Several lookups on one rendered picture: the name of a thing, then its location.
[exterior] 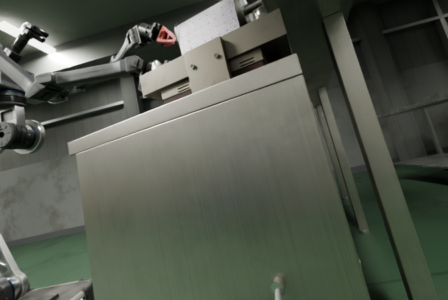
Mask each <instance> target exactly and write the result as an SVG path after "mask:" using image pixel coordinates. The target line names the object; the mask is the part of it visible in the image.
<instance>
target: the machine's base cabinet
mask: <svg viewBox="0 0 448 300"><path fill-rule="evenodd" d="M76 159H77V168H78V174H79V184H80V190H81V200H82V206H83V215H84V221H85V231H86V237H87V246H88V252H89V262H90V268H91V278H92V284H93V293H94V299H95V300H275V294H274V293H273V292H272V290H271V284H272V280H273V279H274V278H275V277H280V278H282V280H284V282H285V284H286V288H285V293H284V295H282V300H371V298H370V296H369V292H368V289H367V285H366V282H365V278H364V276H363V272H362V269H361V268H362V264H361V260H360V258H359V255H358V254H357V252H356V248H355V245H354V242H353V238H352V235H351V231H350V228H349V224H348V222H347V218H346V215H345V211H344V208H343V204H342V201H341V198H340V194H339V191H338V188H337V184H336V181H335V177H334V174H333V170H332V168H331V164H330V161H329V157H328V154H327V150H326V148H325V144H324V140H323V137H322V134H321V130H320V127H319V124H318V120H317V116H316V114H315V110H314V107H313V103H312V102H311V100H310V96H309V93H308V90H307V86H306V83H305V79H304V76H303V75H298V76H296V77H293V78H290V79H287V80H284V81H282V82H279V83H276V84H273V85H270V86H268V87H264V88H262V89H259V90H256V91H253V92H250V93H248V94H245V95H242V96H239V97H236V98H234V99H230V100H228V101H224V102H222V103H219V104H216V105H213V106H211V107H208V108H205V109H202V110H200V111H196V112H194V113H190V114H188V115H185V116H182V117H179V118H177V119H174V120H171V121H168V122H165V123H162V124H160V125H156V126H154V127H151V128H148V129H145V130H142V131H140V132H137V133H134V134H131V135H128V136H126V137H122V138H120V139H117V140H114V141H111V142H108V143H106V144H103V145H100V146H97V147H94V148H92V149H88V150H86V151H83V152H80V153H77V154H76Z"/></svg>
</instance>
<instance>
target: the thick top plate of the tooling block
mask: <svg viewBox="0 0 448 300"><path fill-rule="evenodd" d="M221 38H222V39H223V42H224V45H225V50H226V53H227V58H228V61H230V60H233V59H235V58H238V57H240V56H242V55H244V54H247V53H249V52H251V51H254V50H256V49H258V48H261V50H262V52H263V54H264V55H265V57H266V59H267V60H268V62H269V63H271V56H272V55H274V54H277V53H278V54H279V56H280V59H282V58H284V57H287V56H290V55H292V52H291V48H290V44H289V40H288V36H287V32H286V29H285V25H284V22H283V18H282V15H281V11H280V8H278V9H276V10H274V11H272V12H270V13H268V14H266V15H264V16H262V17H260V18H258V19H256V20H254V21H252V22H250V23H248V24H246V25H244V26H242V27H240V28H238V29H235V30H233V31H231V32H229V33H227V34H225V35H223V36H221ZM188 78H189V76H188V72H187V66H186V63H185V57H184V55H182V56H180V57H178V58H176V59H174V60H172V61H170V62H168V63H166V64H164V65H162V66H160V67H158V68H156V69H154V70H152V71H150V72H148V73H146V74H144V75H142V76H140V82H141V88H142V93H143V96H144V97H148V98H152V99H156V100H160V101H164V100H162V95H161V90H163V89H166V88H168V87H170V86H172V85H175V84H177V83H180V82H182V81H184V80H186V79H188Z"/></svg>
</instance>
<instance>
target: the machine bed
mask: <svg viewBox="0 0 448 300"><path fill-rule="evenodd" d="M302 74H303V72H302V70H301V66H300V63H299V59H298V56H297V54H296V53H294V54H292V55H290V56H287V57H284V58H282V59H280V60H277V61H274V62H272V63H269V64H267V65H264V66H262V67H259V68H257V69H254V70H252V71H249V72H246V73H244V74H242V75H239V76H236V77H234V78H232V79H229V80H226V81H224V82H221V83H218V84H216V85H214V86H211V87H208V88H206V89H203V90H201V91H198V92H196V93H193V94H191V95H188V96H186V97H183V98H180V99H178V100H176V101H173V102H170V103H168V104H166V105H163V106H160V107H158V108H155V109H152V110H150V111H148V112H145V113H142V114H140V115H138V116H135V117H132V118H130V119H127V120H125V121H122V122H120V123H117V124H115V125H112V126H110V127H107V128H104V129H102V130H100V131H97V132H94V133H92V134H90V135H86V136H84V137H82V138H79V139H76V140H74V141H72V142H69V143H68V148H69V155H70V156H73V155H76V154H77V153H80V152H83V151H86V150H88V149H92V148H94V147H97V146H100V145H103V144H106V143H108V142H111V141H114V140H117V139H120V138H122V137H126V136H128V135H131V134H134V133H137V132H140V131H142V130H145V129H148V128H151V127H154V126H156V125H160V124H162V123H165V122H168V121H171V120H174V119H177V118H179V117H182V116H185V115H188V114H190V113H194V112H196V111H200V110H202V109H205V108H208V107H211V106H213V105H216V104H219V103H222V102H224V101H228V100H230V99H234V98H236V97H239V96H242V95H245V94H248V93H250V92H253V91H256V90H259V89H262V88H264V87H268V86H270V85H273V84H276V83H279V82H282V81H284V80H287V79H290V78H293V77H296V76H298V75H302Z"/></svg>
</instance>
